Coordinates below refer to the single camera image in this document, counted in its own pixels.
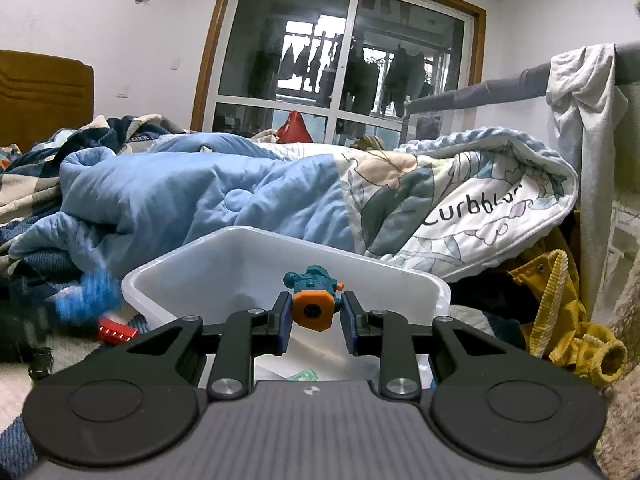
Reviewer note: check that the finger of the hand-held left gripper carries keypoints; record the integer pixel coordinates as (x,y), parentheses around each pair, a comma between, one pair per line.
(25,330)

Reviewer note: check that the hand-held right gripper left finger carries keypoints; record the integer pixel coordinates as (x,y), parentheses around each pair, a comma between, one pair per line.
(285,322)

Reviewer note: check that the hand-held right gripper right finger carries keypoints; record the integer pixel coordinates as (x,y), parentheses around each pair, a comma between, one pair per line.
(350,325)

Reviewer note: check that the teal and orange toy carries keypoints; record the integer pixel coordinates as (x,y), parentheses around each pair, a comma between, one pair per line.
(312,305)

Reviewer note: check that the white plastic container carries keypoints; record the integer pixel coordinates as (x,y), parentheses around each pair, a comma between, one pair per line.
(225,270)

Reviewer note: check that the black toy car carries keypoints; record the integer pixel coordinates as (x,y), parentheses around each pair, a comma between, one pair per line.
(41,362)

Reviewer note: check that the red toy brick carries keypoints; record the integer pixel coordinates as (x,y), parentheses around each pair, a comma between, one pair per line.
(116,332)

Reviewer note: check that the plaid blue grey blanket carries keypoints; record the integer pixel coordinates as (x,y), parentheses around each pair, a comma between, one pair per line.
(30,185)

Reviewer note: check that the printed white quilt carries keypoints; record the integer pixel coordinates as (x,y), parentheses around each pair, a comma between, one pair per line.
(450,200)

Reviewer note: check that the blue quilt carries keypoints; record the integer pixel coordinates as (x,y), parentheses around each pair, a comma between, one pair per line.
(175,195)

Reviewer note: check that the orange teal printed cloth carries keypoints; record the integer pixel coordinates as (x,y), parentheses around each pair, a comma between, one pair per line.
(9,157)

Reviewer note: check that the red bag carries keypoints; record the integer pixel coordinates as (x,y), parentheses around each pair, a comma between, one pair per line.
(295,130)

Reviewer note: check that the yellow garment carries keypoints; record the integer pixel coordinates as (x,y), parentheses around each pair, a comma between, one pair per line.
(565,310)

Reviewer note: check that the wooden headboard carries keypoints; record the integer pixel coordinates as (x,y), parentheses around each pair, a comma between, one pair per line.
(45,95)

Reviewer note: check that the hanging dark garment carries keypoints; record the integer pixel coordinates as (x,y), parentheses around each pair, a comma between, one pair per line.
(362,82)
(405,80)

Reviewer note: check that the wood framed window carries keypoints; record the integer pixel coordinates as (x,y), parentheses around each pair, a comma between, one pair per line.
(350,45)

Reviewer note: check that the beige fluffy blanket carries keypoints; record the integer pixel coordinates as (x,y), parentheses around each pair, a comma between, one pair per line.
(622,410)

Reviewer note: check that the white garment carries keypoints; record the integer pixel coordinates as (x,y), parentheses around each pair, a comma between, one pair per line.
(595,110)

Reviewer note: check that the grey bed rail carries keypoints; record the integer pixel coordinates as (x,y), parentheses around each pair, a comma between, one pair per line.
(500,87)

